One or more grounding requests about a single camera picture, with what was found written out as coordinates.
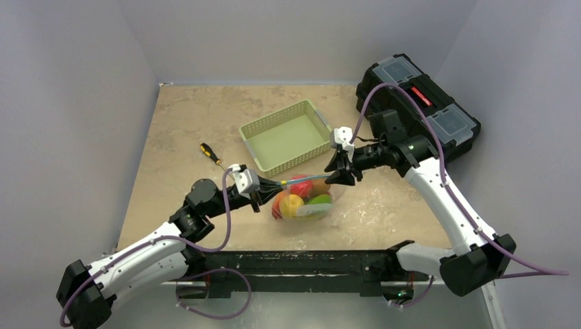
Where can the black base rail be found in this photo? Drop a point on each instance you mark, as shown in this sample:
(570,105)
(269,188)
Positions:
(369,273)

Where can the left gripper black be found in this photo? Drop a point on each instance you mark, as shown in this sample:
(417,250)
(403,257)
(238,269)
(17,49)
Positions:
(266,189)

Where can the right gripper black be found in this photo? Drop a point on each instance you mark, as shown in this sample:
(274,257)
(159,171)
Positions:
(345,163)

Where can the brown fake kiwi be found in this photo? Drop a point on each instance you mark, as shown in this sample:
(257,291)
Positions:
(319,187)

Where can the green fake lime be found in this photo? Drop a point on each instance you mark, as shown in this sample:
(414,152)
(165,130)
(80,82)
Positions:
(320,199)

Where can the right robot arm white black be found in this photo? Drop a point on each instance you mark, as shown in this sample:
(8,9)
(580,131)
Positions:
(478,255)

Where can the green plastic basket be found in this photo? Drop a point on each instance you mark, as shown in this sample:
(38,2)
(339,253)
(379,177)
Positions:
(286,138)

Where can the yellow fake lemon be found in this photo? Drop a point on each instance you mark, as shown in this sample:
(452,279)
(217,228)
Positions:
(289,205)

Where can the black toolbox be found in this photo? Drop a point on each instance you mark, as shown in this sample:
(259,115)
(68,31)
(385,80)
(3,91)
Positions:
(455,128)

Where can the yellow black screwdriver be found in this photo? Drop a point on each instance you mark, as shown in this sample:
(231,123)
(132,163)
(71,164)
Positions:
(209,152)

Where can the red fake apple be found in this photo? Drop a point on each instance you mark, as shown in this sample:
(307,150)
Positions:
(300,185)

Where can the clear zip top bag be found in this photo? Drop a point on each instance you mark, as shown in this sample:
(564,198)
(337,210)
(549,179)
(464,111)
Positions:
(306,212)

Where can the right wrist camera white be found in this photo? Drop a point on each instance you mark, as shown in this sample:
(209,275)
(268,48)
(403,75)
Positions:
(341,137)

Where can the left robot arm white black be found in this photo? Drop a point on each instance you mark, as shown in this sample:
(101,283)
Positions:
(202,225)

